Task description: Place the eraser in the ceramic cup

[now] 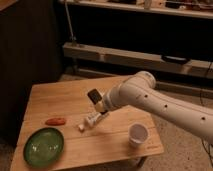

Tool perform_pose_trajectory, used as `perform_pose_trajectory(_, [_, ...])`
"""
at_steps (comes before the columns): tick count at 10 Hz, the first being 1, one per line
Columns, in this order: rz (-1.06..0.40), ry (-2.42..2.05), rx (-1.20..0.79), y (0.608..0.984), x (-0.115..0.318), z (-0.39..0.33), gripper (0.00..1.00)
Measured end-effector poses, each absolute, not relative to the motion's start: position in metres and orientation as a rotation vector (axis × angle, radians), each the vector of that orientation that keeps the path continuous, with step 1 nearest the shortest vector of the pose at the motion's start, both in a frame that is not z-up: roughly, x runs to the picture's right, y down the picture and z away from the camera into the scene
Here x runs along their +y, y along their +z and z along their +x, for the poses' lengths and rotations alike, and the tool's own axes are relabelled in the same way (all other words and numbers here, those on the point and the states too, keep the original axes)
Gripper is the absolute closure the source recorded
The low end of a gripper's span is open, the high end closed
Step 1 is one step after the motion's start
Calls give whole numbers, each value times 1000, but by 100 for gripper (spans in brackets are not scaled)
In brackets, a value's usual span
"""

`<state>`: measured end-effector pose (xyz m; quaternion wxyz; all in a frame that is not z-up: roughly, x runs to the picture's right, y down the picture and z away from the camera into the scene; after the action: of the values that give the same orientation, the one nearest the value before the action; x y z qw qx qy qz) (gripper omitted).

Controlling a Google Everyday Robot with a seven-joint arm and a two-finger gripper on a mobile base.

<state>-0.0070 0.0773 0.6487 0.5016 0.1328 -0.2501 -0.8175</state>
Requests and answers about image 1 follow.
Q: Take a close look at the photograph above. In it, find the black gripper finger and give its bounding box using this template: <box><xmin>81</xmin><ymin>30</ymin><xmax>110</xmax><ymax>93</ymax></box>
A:
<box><xmin>87</xmin><ymin>89</ymin><xmax>102</xmax><ymax>104</ymax></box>

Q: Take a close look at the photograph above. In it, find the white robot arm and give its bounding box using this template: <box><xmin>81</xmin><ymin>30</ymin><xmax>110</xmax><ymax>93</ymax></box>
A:
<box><xmin>87</xmin><ymin>71</ymin><xmax>213</xmax><ymax>144</ymax></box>

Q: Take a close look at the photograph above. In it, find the white printed tube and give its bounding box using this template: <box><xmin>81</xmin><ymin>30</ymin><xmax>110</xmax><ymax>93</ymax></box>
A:
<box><xmin>84</xmin><ymin>113</ymin><xmax>102</xmax><ymax>128</ymax></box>

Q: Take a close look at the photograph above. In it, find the small white cap piece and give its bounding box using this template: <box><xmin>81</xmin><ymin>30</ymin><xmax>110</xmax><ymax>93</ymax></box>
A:
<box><xmin>78</xmin><ymin>124</ymin><xmax>84</xmax><ymax>132</ymax></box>

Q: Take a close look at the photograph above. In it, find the red orange oblong object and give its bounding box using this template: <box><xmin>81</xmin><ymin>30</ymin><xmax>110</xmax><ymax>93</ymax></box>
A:
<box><xmin>45</xmin><ymin>118</ymin><xmax>66</xmax><ymax>126</ymax></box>

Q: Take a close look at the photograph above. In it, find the wooden table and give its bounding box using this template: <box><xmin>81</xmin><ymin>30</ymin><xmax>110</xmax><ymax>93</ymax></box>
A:
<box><xmin>10</xmin><ymin>76</ymin><xmax>164</xmax><ymax>171</ymax></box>

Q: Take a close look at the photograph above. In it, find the green round plate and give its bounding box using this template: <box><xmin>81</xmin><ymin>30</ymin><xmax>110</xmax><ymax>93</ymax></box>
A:
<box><xmin>23</xmin><ymin>127</ymin><xmax>64</xmax><ymax>168</ymax></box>

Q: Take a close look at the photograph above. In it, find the black device on shelf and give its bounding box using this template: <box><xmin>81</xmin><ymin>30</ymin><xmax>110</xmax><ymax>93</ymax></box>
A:
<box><xmin>161</xmin><ymin>55</ymin><xmax>191</xmax><ymax>65</ymax></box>

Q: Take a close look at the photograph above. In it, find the wooden wall shelf unit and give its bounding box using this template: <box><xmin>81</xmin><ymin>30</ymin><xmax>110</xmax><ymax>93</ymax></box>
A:
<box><xmin>57</xmin><ymin>0</ymin><xmax>213</xmax><ymax>98</ymax></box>

